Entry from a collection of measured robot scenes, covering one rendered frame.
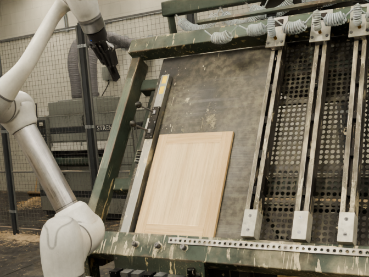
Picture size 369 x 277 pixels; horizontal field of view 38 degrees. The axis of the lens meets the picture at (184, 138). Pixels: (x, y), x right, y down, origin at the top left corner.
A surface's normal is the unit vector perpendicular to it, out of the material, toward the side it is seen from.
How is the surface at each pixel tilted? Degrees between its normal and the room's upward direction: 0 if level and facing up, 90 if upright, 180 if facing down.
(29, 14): 90
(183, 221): 55
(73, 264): 93
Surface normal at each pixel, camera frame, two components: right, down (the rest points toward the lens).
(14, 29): -0.52, 0.11
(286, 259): -0.44, -0.48
